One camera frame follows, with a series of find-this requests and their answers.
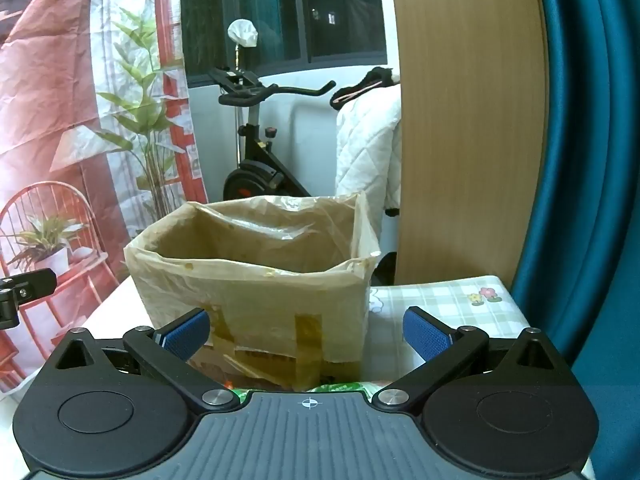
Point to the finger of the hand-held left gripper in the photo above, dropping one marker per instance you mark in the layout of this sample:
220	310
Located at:
30	282

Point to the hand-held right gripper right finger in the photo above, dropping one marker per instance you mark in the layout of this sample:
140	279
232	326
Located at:
425	332

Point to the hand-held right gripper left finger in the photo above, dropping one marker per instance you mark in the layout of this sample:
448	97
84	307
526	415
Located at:
187	335

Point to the plastic-lined cardboard box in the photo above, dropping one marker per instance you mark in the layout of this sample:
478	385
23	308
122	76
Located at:
250	300

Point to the green snack packet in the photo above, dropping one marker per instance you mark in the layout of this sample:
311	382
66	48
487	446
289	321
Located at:
345	387

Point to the black exercise bike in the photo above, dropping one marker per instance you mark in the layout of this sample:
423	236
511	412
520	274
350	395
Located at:
255	160

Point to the white quilted blanket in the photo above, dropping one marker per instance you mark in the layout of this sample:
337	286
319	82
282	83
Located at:
365	150

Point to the wooden board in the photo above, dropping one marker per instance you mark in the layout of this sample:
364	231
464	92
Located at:
465	135

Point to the teal curtain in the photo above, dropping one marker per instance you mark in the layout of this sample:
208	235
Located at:
590	160

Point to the black fluffy hanger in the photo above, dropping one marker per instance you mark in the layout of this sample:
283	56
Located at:
375	76

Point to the white cloth cap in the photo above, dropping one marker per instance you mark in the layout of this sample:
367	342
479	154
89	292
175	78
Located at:
242	32

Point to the dark window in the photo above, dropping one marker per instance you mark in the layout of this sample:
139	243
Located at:
280	10

